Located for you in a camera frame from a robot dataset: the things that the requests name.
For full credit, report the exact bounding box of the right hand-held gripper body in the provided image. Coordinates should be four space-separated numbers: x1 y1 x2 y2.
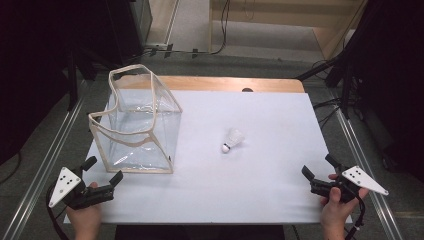
309 164 390 204

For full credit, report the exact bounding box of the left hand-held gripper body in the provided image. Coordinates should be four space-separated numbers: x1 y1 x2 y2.
48 166 116 211

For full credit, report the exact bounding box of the person's left hand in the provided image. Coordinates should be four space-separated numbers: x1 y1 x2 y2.
65 181 103 240

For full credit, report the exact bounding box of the person's right hand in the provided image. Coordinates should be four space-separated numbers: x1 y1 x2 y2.
319 173 370 240

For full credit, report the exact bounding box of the clear plastic bag beige trim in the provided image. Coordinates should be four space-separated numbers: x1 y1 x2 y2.
87 63 184 175

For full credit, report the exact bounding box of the white table mat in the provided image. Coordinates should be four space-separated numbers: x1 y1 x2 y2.
62 88 354 225

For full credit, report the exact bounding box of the white shuttlecock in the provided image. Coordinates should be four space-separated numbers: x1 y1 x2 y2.
221 127 246 155

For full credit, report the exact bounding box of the black tripod stand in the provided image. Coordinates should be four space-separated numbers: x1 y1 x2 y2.
295 54 355 119

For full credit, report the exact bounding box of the black curtain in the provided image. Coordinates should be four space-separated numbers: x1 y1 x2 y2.
0 0 113 166
346 0 424 183

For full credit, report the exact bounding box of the person's dark clothing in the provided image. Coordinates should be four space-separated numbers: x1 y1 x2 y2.
114 224 286 240

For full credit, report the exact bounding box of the black cabinet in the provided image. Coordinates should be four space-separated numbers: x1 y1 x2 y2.
105 0 154 66

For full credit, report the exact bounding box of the aluminium floor rail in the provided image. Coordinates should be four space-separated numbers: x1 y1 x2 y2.
2 95 85 240
334 107 405 240

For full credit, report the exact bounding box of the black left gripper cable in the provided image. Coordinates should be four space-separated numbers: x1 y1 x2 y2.
45 184 71 240

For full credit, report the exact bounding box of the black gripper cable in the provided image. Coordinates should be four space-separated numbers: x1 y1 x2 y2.
45 184 71 240
344 186 367 240

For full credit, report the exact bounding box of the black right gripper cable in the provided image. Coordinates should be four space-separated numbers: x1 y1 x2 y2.
344 186 367 240

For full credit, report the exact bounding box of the black floor cable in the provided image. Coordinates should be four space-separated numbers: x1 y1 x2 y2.
312 97 343 130

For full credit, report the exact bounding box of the light wooden shelf frame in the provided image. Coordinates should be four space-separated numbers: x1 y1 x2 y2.
208 0 368 62

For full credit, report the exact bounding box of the black hanging cable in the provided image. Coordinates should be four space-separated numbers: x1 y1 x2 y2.
142 0 232 57

